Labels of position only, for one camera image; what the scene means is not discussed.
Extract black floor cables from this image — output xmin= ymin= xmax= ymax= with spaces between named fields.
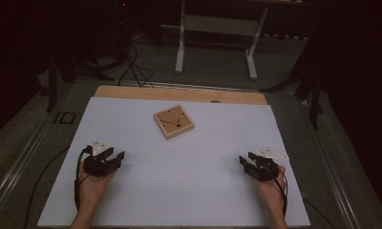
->
xmin=117 ymin=41 xmax=155 ymax=89

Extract person's right hand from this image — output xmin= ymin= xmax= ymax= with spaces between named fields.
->
xmin=253 ymin=165 xmax=287 ymax=208

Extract white metal stand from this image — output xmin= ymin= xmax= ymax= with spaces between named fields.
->
xmin=174 ymin=0 xmax=269 ymax=81

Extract person's left hand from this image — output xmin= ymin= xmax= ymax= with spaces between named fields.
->
xmin=78 ymin=160 xmax=117 ymax=208

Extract dark curtain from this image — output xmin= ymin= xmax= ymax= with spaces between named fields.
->
xmin=321 ymin=0 xmax=382 ymax=220
xmin=0 ymin=0 xmax=54 ymax=141

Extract black floor cable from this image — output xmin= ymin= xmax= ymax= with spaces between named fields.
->
xmin=303 ymin=198 xmax=337 ymax=229
xmin=22 ymin=145 xmax=71 ymax=229

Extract white table sheet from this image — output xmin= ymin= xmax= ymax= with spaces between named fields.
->
xmin=36 ymin=96 xmax=311 ymax=228

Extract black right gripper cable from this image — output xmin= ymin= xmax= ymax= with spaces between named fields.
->
xmin=268 ymin=165 xmax=289 ymax=219

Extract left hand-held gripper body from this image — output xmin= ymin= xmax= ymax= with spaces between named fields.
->
xmin=83 ymin=137 xmax=123 ymax=178

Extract metal floor rail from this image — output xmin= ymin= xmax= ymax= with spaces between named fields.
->
xmin=298 ymin=97 xmax=363 ymax=229
xmin=0 ymin=115 xmax=54 ymax=219
xmin=127 ymin=79 xmax=267 ymax=94

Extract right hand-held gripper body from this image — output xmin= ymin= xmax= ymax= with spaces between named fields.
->
xmin=244 ymin=146 xmax=290 ymax=182

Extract black floor socket plate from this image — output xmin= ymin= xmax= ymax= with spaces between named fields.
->
xmin=53 ymin=111 xmax=77 ymax=125

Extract wooden photo frame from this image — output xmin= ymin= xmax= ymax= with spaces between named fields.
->
xmin=153 ymin=104 xmax=196 ymax=140

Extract black metal stand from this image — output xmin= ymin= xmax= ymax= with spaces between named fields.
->
xmin=260 ymin=41 xmax=326 ymax=131
xmin=45 ymin=47 xmax=115 ymax=113

